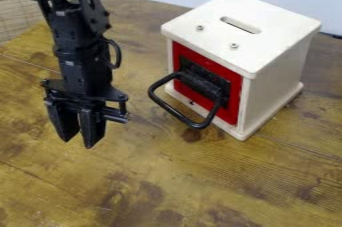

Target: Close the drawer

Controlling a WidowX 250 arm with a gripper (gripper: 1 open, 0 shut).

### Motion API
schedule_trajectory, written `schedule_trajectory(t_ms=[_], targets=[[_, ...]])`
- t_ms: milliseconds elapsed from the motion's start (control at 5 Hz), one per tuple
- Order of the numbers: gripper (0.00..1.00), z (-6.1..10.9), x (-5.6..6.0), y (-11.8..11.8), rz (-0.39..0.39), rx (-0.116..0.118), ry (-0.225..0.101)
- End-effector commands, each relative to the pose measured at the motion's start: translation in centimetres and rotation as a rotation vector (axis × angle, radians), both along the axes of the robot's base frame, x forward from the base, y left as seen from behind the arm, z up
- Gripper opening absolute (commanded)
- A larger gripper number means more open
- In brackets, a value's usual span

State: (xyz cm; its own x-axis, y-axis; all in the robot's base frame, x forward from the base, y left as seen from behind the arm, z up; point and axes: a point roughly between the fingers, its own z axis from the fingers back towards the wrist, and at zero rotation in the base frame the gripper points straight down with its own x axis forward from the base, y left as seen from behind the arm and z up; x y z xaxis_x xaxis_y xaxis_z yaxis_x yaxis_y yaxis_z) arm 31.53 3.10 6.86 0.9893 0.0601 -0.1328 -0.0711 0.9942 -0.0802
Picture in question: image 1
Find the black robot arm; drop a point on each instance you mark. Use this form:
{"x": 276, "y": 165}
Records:
{"x": 87, "y": 55}

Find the left bolt on box top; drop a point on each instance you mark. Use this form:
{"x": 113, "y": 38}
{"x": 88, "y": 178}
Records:
{"x": 199, "y": 28}

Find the red drawer front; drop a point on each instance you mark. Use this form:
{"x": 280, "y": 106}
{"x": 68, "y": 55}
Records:
{"x": 188, "y": 60}

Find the bolt on box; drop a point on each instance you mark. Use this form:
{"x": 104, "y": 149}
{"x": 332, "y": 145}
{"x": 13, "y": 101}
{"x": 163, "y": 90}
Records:
{"x": 199, "y": 28}
{"x": 234, "y": 46}

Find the right bolt on box top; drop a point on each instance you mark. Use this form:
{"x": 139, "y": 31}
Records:
{"x": 234, "y": 46}

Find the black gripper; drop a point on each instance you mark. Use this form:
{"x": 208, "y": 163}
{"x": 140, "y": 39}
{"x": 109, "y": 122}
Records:
{"x": 64, "y": 104}

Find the black metal drawer handle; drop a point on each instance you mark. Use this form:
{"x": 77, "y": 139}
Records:
{"x": 194, "y": 86}

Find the white wooden drawer box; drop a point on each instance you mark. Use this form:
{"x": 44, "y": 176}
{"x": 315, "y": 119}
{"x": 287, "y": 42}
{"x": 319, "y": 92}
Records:
{"x": 272, "y": 36}

